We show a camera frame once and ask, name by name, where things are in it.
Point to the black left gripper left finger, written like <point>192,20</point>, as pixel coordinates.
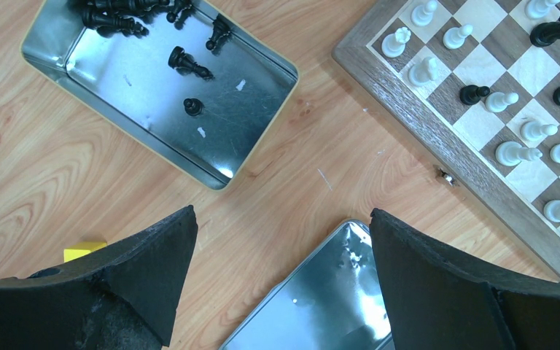
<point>123,296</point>

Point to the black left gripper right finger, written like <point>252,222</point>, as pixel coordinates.
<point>439,297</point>

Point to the wooden chess board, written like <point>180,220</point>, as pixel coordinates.
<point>478,84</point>

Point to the pile of black chess pieces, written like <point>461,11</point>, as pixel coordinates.
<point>129,18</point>

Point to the small yellow block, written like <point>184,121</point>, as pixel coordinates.
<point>81,249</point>

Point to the silver tin lid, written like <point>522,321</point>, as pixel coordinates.
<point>332,300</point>

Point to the black pawn in tin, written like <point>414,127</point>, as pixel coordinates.
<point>193,106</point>

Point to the silver metal tin box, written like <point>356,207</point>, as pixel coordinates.
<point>128,81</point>

